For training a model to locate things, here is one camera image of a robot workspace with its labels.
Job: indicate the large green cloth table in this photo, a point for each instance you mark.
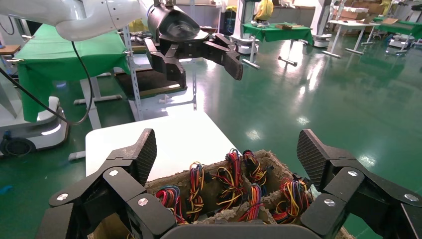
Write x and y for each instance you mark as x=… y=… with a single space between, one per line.
x=49 y=52

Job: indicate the person in yellow shirt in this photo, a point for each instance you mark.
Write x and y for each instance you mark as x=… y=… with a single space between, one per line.
x=264 y=10

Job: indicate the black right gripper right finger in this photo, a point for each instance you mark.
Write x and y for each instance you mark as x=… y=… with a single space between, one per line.
x=362 y=198

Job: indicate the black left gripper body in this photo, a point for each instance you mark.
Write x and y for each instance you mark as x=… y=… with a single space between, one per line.
x=174 y=26

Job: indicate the white table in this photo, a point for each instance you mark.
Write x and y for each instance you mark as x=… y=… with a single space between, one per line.
x=181 y=138
x=352 y=24

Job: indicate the brown cardboard box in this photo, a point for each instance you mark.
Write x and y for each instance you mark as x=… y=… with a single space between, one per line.
x=267 y=158

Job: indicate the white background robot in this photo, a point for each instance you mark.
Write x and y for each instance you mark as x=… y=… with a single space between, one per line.
x=321 y=23
x=244 y=23

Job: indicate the stacked cardboard boxes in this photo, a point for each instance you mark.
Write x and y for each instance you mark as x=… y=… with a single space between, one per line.
x=354 y=11

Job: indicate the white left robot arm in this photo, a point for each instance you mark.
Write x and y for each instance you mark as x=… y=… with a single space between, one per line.
x=99 y=16

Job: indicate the slotted metal angle rack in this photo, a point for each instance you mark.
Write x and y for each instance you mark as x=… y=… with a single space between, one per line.
x=133 y=76

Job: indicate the flat cardboard piece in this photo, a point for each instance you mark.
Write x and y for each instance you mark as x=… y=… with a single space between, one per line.
x=287 y=26

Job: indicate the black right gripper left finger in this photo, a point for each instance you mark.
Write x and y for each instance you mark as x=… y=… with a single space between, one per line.
x=99 y=198

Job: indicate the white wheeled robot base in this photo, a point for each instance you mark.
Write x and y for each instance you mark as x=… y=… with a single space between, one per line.
x=33 y=132

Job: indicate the small wooden side table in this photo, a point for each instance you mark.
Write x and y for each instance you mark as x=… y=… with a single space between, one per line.
x=8 y=49

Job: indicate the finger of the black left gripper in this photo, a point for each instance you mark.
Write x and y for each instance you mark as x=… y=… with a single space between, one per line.
x=168 y=67
x=227 y=57

